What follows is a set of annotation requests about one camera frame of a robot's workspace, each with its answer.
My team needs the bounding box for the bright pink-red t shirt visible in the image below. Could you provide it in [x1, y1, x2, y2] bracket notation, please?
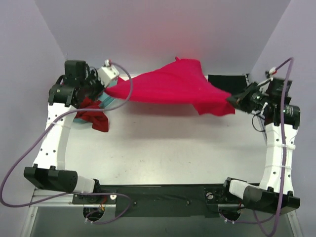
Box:
[105, 58, 235, 116]

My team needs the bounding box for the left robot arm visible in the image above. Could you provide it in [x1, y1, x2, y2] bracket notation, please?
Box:
[24, 60, 104, 203]

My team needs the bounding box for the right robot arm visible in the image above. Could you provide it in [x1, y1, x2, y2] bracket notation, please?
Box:
[220, 77, 300, 215]

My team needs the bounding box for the folded black t shirt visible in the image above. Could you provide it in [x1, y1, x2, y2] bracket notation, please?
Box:
[207, 75, 247, 95]

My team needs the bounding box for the blue plastic tub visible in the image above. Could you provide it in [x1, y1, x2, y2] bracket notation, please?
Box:
[74, 91, 114, 123]

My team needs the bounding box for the dark red t shirt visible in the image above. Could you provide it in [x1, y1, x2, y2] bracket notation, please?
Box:
[74, 97, 109, 132]

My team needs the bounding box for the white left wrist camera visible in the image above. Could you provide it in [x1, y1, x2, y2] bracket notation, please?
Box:
[97, 65, 119, 88]

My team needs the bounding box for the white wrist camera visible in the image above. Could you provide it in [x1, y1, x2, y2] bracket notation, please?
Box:
[97, 65, 119, 88]
[257, 71, 277, 88]

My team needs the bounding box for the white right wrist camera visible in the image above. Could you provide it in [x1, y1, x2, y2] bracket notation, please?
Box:
[257, 71, 277, 88]

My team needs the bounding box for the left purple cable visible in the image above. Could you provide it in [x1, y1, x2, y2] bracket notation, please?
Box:
[1, 60, 134, 225]

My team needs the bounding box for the purple cable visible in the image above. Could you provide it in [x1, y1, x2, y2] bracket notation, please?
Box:
[1, 60, 134, 225]
[222, 57, 295, 236]

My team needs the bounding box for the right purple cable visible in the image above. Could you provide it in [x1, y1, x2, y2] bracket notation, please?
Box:
[222, 57, 295, 236]

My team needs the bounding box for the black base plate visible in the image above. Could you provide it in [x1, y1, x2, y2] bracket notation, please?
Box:
[72, 184, 244, 220]

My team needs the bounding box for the aluminium frame rail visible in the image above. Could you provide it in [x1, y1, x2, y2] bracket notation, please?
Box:
[31, 189, 73, 207]

